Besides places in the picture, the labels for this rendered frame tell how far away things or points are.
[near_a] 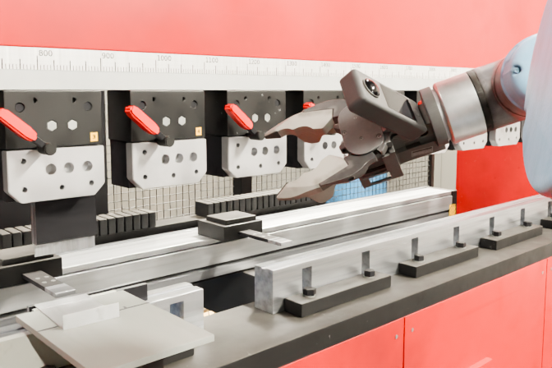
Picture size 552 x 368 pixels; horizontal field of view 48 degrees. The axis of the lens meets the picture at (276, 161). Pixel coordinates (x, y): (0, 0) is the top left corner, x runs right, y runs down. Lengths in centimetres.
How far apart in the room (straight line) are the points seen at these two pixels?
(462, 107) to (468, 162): 226
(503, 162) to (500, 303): 114
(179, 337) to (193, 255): 60
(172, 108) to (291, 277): 47
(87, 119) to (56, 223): 17
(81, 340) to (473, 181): 231
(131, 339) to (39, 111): 36
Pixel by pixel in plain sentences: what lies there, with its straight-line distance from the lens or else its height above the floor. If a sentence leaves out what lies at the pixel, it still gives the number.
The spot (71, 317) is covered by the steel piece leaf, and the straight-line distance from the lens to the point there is 95.
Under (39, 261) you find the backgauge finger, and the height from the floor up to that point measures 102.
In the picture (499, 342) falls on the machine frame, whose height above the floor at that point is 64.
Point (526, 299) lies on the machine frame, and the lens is 199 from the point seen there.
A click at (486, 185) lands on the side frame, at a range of 294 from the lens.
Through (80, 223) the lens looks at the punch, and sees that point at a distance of 105.
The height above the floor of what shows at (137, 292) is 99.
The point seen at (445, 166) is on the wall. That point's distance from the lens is 488.
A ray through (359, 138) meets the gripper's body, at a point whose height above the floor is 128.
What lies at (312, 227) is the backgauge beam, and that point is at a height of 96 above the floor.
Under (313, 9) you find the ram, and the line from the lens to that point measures 131.
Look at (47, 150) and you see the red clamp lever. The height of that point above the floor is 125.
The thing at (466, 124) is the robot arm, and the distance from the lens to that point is 72.
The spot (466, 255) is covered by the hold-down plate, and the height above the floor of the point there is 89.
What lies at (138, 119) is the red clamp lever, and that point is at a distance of 100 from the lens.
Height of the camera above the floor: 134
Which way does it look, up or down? 6 degrees down
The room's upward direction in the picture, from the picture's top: straight up
